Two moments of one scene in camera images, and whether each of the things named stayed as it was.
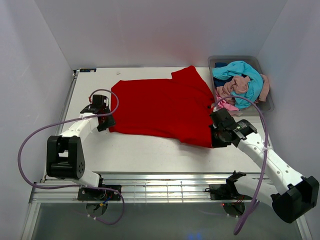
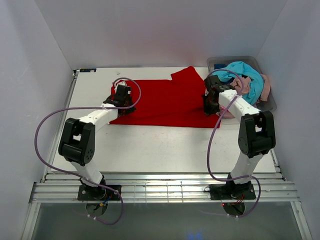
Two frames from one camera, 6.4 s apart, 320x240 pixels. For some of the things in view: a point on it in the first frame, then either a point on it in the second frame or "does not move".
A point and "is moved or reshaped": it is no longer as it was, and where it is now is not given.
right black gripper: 216,144 to 207,111
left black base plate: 93,194 does not move
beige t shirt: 239,85 does not move
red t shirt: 180,108 is moved or reshaped
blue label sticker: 87,70 does not move
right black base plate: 226,192 does not move
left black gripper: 110,122 to 131,110
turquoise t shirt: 255,86 does not move
